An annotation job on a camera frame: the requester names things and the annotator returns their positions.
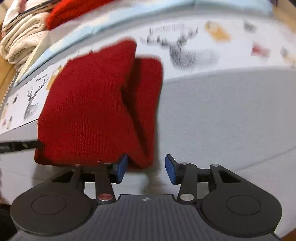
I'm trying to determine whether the cream folded blanket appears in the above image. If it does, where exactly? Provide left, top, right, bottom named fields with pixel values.
left=1, top=12, right=50, bottom=71

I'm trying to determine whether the bright red folded blanket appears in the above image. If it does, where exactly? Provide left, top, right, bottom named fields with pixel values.
left=47, top=0, right=112, bottom=30

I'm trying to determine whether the light blue folded sheet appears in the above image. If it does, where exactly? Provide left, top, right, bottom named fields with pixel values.
left=14, top=1, right=273, bottom=86

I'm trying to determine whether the wooden bed side rail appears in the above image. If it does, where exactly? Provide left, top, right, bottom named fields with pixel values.
left=273, top=0, right=296, bottom=32

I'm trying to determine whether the printed grey bed sheet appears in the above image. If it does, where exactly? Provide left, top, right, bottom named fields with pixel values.
left=1, top=7, right=295, bottom=237

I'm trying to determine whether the dark red knit sweater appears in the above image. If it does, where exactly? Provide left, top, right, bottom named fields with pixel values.
left=35, top=39, right=163, bottom=169

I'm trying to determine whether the wooden headboard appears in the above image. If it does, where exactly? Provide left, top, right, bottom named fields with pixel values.
left=0, top=57, right=16, bottom=106

